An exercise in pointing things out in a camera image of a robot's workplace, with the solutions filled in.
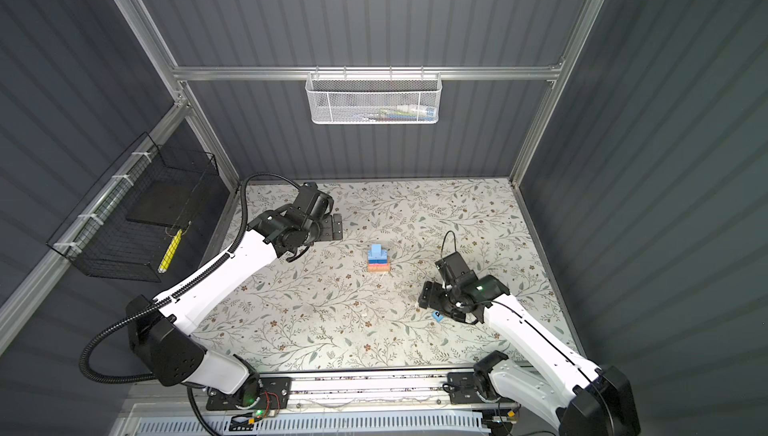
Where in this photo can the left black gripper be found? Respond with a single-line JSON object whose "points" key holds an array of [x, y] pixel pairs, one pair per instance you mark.
{"points": [[331, 233]]}

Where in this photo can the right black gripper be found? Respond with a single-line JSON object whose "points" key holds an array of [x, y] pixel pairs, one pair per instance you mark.
{"points": [[429, 295]]}

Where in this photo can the teal letter cube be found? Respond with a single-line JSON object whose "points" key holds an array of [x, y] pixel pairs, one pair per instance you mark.
{"points": [[437, 316]]}

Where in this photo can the light blue rectangular block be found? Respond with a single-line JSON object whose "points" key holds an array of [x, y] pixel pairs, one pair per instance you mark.
{"points": [[380, 261]]}

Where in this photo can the pink rectangular block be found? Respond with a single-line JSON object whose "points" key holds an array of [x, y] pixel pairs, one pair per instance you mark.
{"points": [[378, 268]]}

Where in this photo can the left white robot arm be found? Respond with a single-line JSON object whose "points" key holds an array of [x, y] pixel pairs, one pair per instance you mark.
{"points": [[163, 339]]}

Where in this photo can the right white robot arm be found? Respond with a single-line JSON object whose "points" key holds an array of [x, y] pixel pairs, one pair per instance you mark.
{"points": [[568, 391]]}

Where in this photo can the black pad in basket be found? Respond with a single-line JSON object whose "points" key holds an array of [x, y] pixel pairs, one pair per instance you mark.
{"points": [[168, 205]]}

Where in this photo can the yellow marker pen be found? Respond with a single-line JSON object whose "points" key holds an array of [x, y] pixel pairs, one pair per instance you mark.
{"points": [[170, 252]]}

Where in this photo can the markers in white basket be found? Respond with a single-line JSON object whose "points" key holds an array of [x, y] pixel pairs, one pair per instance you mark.
{"points": [[401, 113]]}

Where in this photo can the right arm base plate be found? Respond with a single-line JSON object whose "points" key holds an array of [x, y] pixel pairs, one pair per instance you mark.
{"points": [[460, 387]]}

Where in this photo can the white wire basket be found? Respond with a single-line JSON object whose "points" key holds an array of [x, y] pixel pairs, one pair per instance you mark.
{"points": [[337, 101]]}

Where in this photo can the black wire basket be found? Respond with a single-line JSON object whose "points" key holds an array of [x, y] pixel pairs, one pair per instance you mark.
{"points": [[101, 243]]}

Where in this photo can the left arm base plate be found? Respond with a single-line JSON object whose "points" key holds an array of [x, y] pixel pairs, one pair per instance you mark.
{"points": [[267, 393]]}

